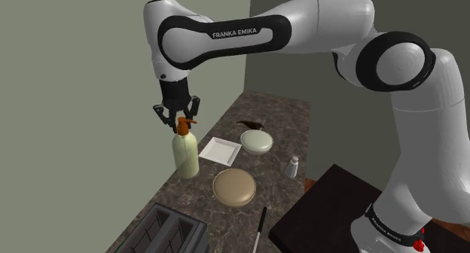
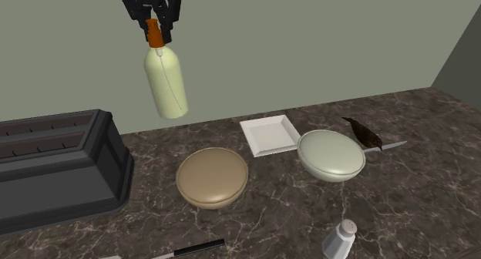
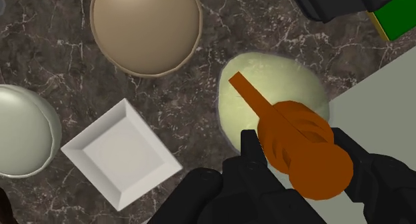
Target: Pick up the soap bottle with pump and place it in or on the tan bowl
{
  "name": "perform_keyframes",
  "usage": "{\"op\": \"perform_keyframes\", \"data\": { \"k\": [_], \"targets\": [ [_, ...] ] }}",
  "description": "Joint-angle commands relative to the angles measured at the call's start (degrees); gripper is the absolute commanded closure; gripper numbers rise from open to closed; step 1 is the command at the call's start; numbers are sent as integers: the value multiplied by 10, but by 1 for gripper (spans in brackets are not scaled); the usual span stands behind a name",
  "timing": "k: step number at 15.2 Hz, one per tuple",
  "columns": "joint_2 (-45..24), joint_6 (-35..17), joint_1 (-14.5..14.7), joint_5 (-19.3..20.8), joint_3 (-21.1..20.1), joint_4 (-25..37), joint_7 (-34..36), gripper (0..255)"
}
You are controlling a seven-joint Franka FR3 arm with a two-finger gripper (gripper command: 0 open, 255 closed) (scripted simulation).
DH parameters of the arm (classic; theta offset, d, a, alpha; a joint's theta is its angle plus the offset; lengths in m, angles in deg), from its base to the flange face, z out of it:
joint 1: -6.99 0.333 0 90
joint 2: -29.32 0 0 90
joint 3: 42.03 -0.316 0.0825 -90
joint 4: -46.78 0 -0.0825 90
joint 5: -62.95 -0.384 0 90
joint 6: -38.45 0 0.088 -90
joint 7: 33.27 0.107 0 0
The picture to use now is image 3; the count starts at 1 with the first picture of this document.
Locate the white square plate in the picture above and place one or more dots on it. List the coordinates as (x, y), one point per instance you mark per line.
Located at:
(122, 155)

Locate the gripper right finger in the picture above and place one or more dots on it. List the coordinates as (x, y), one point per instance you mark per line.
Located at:
(380, 181)

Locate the pale grey green bowl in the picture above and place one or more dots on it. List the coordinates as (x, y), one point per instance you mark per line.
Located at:
(22, 132)

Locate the pale yellow bowl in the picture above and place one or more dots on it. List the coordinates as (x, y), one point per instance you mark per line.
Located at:
(279, 77)

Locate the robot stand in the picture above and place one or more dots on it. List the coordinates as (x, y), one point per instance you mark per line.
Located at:
(395, 20)

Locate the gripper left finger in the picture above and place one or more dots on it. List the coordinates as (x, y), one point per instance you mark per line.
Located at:
(250, 171)

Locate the tan bowl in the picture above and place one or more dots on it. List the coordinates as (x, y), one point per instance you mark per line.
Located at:
(146, 28)

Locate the orange brown honey dipper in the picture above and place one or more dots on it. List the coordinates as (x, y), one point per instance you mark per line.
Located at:
(302, 152)

